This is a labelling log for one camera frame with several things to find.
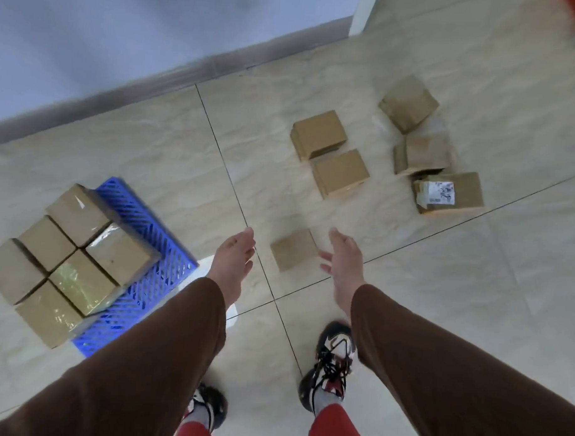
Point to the person's right hand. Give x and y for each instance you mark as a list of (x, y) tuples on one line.
[(349, 272)]

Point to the stack of taped cardboard boxes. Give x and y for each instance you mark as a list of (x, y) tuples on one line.
[(79, 264)]

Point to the grey skirting board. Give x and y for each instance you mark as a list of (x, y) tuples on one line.
[(156, 81)]

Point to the person's right fingers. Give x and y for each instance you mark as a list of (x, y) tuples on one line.
[(339, 245)]

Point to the blue plastic pallet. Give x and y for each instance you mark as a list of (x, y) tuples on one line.
[(168, 263)]

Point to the person's red trouser leg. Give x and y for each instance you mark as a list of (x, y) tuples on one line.
[(336, 429), (194, 433)]

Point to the person's right forearm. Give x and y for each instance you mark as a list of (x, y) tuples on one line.
[(451, 372)]

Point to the person's left sneaker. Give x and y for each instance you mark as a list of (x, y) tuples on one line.
[(210, 403)]

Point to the person's left red trouser leg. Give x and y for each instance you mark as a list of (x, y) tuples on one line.
[(194, 433)]

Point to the person's left forearm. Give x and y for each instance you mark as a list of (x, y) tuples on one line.
[(136, 365)]

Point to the person's sneaker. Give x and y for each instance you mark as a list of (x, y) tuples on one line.
[(210, 403), (332, 363)]

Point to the small brown cardboard box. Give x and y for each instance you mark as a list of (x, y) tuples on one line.
[(409, 103), (293, 248), (342, 171), (426, 153), (319, 132)]

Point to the person's right sneaker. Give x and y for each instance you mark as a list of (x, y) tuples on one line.
[(332, 363)]

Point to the white door frame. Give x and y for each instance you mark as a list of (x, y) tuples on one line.
[(363, 11)]

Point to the person's left hand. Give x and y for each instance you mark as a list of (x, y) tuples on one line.
[(229, 267)]

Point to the person's right red trouser leg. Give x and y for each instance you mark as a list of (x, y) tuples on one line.
[(336, 429)]

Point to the person's left fingers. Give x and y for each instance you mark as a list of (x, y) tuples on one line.
[(245, 244)]

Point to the white-labelled brown cardboard box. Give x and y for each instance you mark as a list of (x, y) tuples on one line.
[(465, 189)]

